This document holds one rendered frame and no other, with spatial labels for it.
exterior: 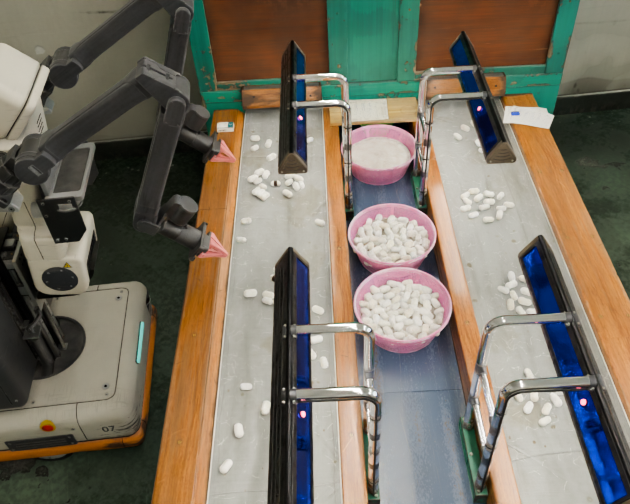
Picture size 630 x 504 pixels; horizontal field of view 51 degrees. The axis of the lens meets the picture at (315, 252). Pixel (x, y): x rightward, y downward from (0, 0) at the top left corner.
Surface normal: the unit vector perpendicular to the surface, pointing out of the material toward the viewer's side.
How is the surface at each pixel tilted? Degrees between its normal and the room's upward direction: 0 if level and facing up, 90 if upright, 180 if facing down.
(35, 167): 91
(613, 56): 90
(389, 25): 90
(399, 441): 0
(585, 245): 0
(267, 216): 0
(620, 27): 90
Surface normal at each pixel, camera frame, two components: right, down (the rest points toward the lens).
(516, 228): -0.05, -0.71
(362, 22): 0.02, 0.70
